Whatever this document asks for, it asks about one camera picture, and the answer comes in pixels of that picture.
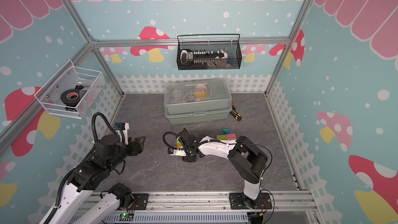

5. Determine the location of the teal triangle block top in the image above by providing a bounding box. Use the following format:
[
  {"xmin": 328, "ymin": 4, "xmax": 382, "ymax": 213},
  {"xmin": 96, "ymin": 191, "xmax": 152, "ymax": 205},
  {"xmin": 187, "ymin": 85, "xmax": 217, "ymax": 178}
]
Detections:
[{"xmin": 221, "ymin": 128, "xmax": 231, "ymax": 135}]

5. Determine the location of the pink block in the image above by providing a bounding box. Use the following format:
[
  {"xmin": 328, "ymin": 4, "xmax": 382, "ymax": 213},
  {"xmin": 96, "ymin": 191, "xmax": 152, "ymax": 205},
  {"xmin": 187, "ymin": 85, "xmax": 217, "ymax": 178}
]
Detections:
[{"xmin": 226, "ymin": 133, "xmax": 236, "ymax": 140}]

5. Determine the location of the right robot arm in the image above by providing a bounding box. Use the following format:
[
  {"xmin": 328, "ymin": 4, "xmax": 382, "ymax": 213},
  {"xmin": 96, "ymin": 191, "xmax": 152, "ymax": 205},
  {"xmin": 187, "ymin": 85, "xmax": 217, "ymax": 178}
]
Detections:
[{"xmin": 162, "ymin": 129, "xmax": 271, "ymax": 209}]

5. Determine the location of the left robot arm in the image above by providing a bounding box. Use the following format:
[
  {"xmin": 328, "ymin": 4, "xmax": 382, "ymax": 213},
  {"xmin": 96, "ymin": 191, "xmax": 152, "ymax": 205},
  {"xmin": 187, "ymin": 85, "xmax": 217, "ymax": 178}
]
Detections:
[{"xmin": 41, "ymin": 112, "xmax": 149, "ymax": 224}]

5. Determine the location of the translucent plastic storage box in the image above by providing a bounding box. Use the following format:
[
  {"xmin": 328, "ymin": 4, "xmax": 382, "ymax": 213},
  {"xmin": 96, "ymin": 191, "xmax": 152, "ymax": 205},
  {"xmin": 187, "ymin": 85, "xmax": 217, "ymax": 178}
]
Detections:
[{"xmin": 164, "ymin": 78, "xmax": 232, "ymax": 124}]

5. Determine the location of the yellow black screwdriver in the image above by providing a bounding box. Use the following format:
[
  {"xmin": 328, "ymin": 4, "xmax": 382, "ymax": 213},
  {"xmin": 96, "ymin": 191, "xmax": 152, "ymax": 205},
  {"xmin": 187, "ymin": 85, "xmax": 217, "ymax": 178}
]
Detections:
[{"xmin": 230, "ymin": 110, "xmax": 242, "ymax": 121}]

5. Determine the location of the green lit circuit board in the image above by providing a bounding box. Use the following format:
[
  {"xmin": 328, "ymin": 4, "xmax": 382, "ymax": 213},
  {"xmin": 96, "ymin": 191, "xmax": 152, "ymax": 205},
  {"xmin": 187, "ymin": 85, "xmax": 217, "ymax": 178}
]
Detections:
[{"xmin": 119, "ymin": 213, "xmax": 134, "ymax": 222}]

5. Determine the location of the black tape roll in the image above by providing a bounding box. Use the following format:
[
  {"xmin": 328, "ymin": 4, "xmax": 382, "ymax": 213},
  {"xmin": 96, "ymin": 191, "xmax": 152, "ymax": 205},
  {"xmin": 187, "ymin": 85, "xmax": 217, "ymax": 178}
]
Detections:
[{"xmin": 60, "ymin": 89, "xmax": 80, "ymax": 107}]

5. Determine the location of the white black tool in basket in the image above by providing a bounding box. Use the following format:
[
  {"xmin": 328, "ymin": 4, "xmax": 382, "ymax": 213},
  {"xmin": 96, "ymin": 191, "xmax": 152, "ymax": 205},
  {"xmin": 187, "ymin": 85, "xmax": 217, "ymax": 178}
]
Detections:
[{"xmin": 177, "ymin": 49, "xmax": 229, "ymax": 67}]

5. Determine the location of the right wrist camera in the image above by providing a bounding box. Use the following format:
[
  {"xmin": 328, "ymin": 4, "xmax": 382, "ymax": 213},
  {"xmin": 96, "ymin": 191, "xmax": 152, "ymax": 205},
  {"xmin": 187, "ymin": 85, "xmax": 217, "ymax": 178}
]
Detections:
[{"xmin": 167, "ymin": 148, "xmax": 186, "ymax": 157}]

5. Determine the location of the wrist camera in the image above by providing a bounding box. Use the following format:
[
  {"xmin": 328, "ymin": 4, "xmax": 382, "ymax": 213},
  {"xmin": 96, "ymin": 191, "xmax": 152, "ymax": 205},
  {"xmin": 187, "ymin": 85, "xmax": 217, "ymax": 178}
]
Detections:
[
  {"xmin": 114, "ymin": 122, "xmax": 130, "ymax": 145},
  {"xmin": 167, "ymin": 148, "xmax": 186, "ymax": 157}
]

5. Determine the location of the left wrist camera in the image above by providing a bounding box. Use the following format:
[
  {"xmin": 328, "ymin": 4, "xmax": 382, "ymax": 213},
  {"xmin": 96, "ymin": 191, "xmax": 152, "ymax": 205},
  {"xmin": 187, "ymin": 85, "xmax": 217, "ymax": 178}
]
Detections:
[{"xmin": 114, "ymin": 122, "xmax": 130, "ymax": 145}]

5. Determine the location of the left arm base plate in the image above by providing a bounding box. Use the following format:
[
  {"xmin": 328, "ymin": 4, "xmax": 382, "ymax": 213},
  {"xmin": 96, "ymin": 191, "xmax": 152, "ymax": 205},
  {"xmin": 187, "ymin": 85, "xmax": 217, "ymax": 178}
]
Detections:
[{"xmin": 126, "ymin": 194, "xmax": 149, "ymax": 211}]

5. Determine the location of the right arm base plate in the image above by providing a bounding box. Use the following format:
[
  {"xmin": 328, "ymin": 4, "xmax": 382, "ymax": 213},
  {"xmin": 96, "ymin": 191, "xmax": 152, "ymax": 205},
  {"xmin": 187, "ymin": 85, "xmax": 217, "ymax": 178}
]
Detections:
[{"xmin": 229, "ymin": 193, "xmax": 273, "ymax": 211}]

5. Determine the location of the white wire basket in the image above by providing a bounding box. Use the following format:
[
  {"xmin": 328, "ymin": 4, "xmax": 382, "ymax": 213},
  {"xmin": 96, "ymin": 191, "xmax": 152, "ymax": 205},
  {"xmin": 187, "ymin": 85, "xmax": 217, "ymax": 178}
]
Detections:
[{"xmin": 34, "ymin": 61, "xmax": 105, "ymax": 119}]

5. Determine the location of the black wire mesh basket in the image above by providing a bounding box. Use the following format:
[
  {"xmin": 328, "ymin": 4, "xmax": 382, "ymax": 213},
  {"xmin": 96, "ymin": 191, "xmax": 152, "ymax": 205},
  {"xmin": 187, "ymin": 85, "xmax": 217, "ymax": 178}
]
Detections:
[{"xmin": 176, "ymin": 34, "xmax": 242, "ymax": 71}]

